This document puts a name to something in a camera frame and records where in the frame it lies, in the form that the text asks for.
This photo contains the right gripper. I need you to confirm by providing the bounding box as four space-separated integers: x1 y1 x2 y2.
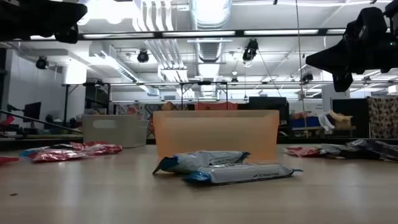
305 6 389 93

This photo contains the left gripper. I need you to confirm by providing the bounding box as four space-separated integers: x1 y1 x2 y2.
0 0 88 44

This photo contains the red candy pack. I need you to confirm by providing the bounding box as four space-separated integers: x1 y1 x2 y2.
0 155 20 166
284 146 325 158
70 141 123 156
29 148 91 163

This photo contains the blue white candy bar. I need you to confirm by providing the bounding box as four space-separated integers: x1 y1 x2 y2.
182 162 303 187
19 146 50 157
152 150 251 175

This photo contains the black cabinet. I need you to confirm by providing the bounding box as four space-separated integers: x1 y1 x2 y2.
331 98 371 138

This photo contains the white cloth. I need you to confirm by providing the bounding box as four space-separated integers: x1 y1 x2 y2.
317 111 336 131

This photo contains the blue crate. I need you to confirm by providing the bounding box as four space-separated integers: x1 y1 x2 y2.
290 115 321 129

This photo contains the large black monitor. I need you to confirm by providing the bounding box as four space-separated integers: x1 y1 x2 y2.
248 96 290 138

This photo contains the dark floral cloth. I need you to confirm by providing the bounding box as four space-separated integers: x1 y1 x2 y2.
366 95 398 139

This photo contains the black beam with light strips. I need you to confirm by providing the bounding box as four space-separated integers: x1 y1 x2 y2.
0 28 348 42

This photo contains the small black monitor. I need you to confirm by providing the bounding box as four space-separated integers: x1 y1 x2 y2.
23 101 42 123

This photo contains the thin black slanted rod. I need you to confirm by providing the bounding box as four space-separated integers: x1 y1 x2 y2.
0 108 84 135

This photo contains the colourful patterned cloth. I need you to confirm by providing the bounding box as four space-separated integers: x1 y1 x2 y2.
114 101 187 139

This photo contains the red cloth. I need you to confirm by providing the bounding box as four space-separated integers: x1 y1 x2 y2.
194 101 239 111

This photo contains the clear grey plastic bin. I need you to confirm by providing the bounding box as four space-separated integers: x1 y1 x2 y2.
81 114 149 149

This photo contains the orange translucent plastic bin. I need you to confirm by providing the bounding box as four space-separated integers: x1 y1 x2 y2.
152 109 280 162

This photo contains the thin hanging rope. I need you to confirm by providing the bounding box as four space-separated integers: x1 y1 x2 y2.
294 0 308 138

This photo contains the white rectangular duct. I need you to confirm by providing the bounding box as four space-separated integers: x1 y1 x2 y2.
90 42 159 96

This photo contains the silver round ventilation duct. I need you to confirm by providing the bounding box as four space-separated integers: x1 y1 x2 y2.
189 0 233 63

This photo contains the black background rig frame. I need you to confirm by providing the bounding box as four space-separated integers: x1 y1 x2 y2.
62 80 398 125

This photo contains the black metal table frame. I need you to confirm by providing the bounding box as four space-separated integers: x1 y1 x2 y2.
0 136 398 152

